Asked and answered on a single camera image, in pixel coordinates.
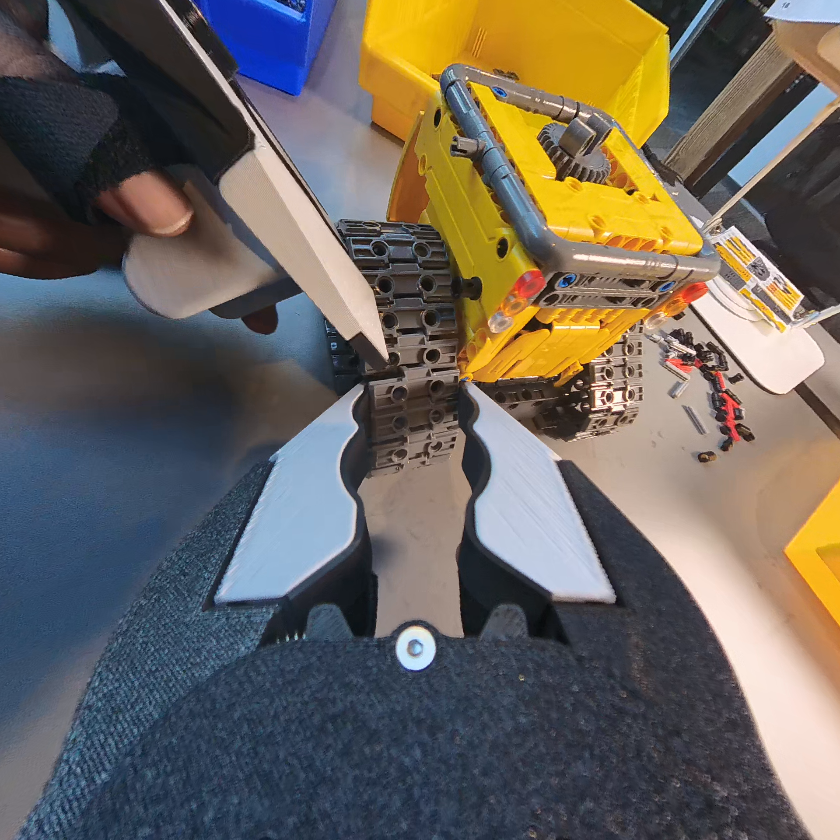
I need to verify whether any yellow building-block toy vehicle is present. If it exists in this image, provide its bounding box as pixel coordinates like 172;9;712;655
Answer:
387;62;723;421

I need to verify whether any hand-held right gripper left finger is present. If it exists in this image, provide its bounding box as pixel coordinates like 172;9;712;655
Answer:
213;382;379;643

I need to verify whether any grey desk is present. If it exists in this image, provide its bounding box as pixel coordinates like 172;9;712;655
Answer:
0;0;840;840

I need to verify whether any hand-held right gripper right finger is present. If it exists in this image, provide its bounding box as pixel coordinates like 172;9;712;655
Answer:
457;382;619;643

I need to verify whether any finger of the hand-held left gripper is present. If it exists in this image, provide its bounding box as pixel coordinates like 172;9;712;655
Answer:
123;136;389;370

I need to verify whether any white monitor stand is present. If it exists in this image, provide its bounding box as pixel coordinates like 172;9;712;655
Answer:
689;98;840;396

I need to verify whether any pile of small building pieces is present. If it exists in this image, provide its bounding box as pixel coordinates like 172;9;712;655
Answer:
646;325;757;466

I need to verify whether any person's left hand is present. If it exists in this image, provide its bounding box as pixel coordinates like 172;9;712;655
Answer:
0;172;281;337

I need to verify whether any yellow plastic storage bin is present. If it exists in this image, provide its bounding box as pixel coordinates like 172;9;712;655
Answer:
784;482;840;627
357;0;672;142

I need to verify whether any yellow black sticker sheet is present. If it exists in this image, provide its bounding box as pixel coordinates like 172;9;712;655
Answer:
705;226;821;333

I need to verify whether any blue plastic storage bin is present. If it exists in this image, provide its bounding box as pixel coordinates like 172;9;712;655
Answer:
196;0;337;96

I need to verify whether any grey toy track belt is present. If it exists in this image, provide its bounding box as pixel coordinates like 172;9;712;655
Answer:
492;322;647;442
325;220;463;476

